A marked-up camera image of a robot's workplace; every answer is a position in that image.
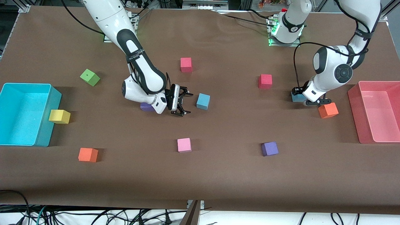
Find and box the pink plastic bin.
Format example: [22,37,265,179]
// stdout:
[347,81,400,144]

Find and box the yellow foam block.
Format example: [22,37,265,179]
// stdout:
[48,109,71,124]

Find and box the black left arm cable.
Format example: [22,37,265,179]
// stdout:
[293,0,374,91]

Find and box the cyan plastic bin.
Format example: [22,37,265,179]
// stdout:
[0,83,62,147]

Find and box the teal floor cable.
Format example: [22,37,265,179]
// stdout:
[36,206,48,225]

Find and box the red foam block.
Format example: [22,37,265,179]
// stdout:
[180,57,193,73]
[258,74,273,90]

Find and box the dark brown post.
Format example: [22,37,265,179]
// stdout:
[180,200,200,225]

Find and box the orange foam block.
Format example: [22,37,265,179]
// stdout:
[78,147,99,163]
[318,102,339,119]

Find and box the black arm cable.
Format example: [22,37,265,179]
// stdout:
[61,0,107,35]
[293,0,374,91]

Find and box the pink foam block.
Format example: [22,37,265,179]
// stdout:
[177,138,192,153]

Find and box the green foam block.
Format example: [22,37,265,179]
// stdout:
[80,69,101,87]

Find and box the brown table cover sheet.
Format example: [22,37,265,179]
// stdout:
[0,6,400,215]

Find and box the black floor cable loop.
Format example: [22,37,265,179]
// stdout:
[0,189,30,225]

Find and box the grey device box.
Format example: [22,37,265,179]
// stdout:
[183,0,228,10]

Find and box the aluminium frame profile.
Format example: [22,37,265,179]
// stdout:
[377,0,400,22]

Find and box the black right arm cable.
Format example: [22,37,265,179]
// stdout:
[61,0,107,35]

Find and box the small metal bracket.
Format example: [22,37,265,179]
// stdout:
[187,200,205,210]

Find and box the black cable on table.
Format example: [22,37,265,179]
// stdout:
[219,13,271,25]
[248,9,274,19]

